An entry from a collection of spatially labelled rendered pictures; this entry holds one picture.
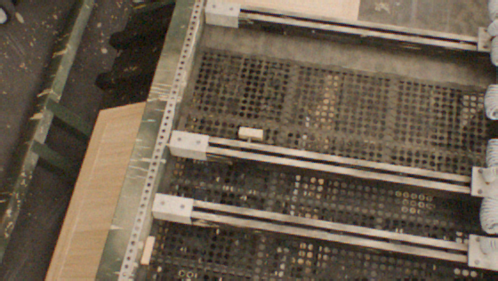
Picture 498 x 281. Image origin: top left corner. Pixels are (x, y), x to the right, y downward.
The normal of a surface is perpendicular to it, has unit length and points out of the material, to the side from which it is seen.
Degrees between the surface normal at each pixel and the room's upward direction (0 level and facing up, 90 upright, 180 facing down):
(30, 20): 0
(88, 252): 90
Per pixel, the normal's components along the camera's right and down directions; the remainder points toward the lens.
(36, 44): 0.83, -0.11
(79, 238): -0.53, -0.47
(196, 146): 0.00, -0.45
